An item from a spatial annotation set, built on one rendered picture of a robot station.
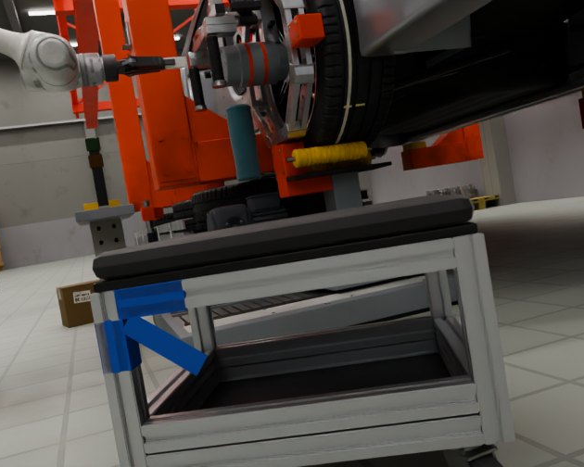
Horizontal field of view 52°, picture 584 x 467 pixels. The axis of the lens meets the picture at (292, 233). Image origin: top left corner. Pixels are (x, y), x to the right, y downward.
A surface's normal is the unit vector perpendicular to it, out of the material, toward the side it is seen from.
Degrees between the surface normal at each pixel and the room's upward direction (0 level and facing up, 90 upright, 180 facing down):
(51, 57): 97
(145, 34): 90
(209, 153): 90
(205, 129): 90
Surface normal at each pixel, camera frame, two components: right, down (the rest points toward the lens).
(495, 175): -0.93, 0.17
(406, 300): 0.31, -0.01
